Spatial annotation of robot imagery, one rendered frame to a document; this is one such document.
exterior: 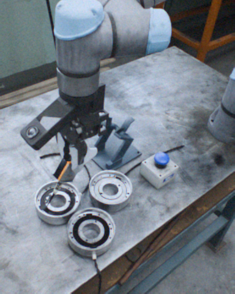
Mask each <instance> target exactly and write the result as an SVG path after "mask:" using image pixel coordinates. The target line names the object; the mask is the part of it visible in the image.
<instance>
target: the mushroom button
mask: <svg viewBox="0 0 235 294"><path fill-rule="evenodd" d="M154 160H155V162H156V163H157V164H159V165H166V164H168V163H169V162H170V157H169V156H168V155H167V154H165V153H157V154H155V156H154Z"/></svg>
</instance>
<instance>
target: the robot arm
mask: <svg viewBox="0 0 235 294"><path fill-rule="evenodd" d="M163 1H166V0H61V1H60V2H59V3H58V4H57V6H56V15H55V28H54V34H55V36H56V62H57V76H58V88H59V97H58V98H57V99H56V100H55V101H53V102H52V103H51V104H50V105H49V106H47V108H46V109H44V110H43V112H41V113H40V114H39V115H38V116H36V117H35V118H34V119H33V120H32V121H31V122H30V123H29V124H28V125H27V126H26V127H24V128H23V129H22V130H21V131H20V135H21V137H22V138H23V140H24V141H25V142H26V143H27V144H28V145H29V146H30V147H32V148H33V150H35V151H38V150H40V149H41V148H42V147H43V146H44V145H45V144H47V143H48V142H49V141H50V140H51V139H52V138H53V137H55V136H56V141H57V144H58V147H59V152H60V154H61V157H62V158H70V154H69V153H71V155H72V160H71V163H72V167H71V169H72V170H73V171H74V172H75V173H78V172H80V171H81V170H82V168H83V165H84V164H86V163H87V162H88V161H89V160H90V159H92V158H93V157H94V156H95V155H96V154H97V148H90V147H89V143H88V141H85V140H86V139H88V138H92V137H95V135H97V134H98V137H100V136H101V135H103V134H105V133H107V132H108V121H109V113H108V112H107V111H106V110H105V109H104V108H103V105H104V96H105V88H106V84H105V83H104V82H102V81H99V77H100V59H101V58H115V57H123V56H135V55H148V54H151V53H160V52H163V51H164V50H165V49H166V48H167V46H168V45H169V44H170V39H171V20H170V17H169V15H168V14H167V13H166V12H165V11H164V10H162V9H153V8H152V6H154V5H157V4H159V3H161V2H163ZM99 113H104V114H103V115H101V116H100V115H99ZM105 120H106V129H103V130H101V131H100V129H101V128H102V127H103V124H101V122H102V121H105ZM208 129H209V131H210V133H211V134H212V135H213V136H214V137H215V138H216V139H218V140H220V141H222V142H224V143H226V144H229V145H234V146H235V68H234V70H233V73H232V74H231V75H230V79H229V82H228V86H227V88H226V91H225V93H224V96H223V99H222V102H221V104H220V105H219V106H218V107H217V108H216V109H215V111H214V112H213V114H211V116H210V118H209V121H208Z"/></svg>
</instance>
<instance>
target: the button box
mask: <svg viewBox="0 0 235 294"><path fill-rule="evenodd" d="M154 156H155V155H153V156H151V157H149V158H148V159H146V160H144V161H142V163H141V167H140V174H141V176H142V177H144V178H145V179H146V180H148V181H149V182H150V183H151V184H152V185H153V186H154V187H155V188H156V189H157V190H159V189H160V188H161V187H162V186H164V185H165V184H166V183H168V182H170V181H172V180H173V179H174V178H176V174H177V171H178V168H179V167H178V166H177V165H176V164H175V163H174V162H173V161H172V160H171V159H170V162H169V163H168V164H166V165H159V164H157V163H156V162H155V160H154Z"/></svg>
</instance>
